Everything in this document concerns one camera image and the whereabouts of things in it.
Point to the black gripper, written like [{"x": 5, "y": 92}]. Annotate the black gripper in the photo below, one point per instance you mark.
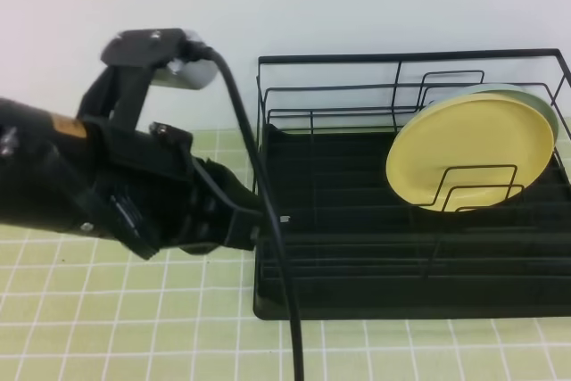
[{"x": 148, "y": 192}]

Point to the yellow plate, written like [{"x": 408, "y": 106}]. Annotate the yellow plate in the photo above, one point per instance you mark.
[{"x": 470, "y": 152}]

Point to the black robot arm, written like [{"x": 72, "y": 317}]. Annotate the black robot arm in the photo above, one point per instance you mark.
[{"x": 45, "y": 169}]

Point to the pale green plate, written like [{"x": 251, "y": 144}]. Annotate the pale green plate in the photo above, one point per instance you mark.
[{"x": 512, "y": 91}]

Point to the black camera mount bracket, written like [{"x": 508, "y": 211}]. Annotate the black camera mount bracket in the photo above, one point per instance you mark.
[{"x": 131, "y": 60}]

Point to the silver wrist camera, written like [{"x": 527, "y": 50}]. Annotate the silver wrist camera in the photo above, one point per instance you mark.
[{"x": 191, "y": 69}]

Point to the black wire dish rack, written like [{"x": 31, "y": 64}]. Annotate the black wire dish rack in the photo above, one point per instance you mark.
[{"x": 357, "y": 250}]

